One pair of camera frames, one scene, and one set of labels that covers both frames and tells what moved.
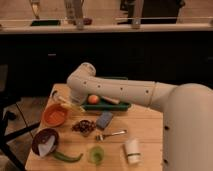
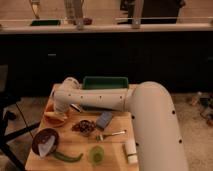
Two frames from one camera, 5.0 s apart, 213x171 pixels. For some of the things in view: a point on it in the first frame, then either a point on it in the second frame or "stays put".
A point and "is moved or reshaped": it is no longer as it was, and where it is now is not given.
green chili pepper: (67, 158) stays put
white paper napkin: (46, 147) stays put
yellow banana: (70, 105) is moved or reshaped
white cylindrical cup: (133, 151) stays put
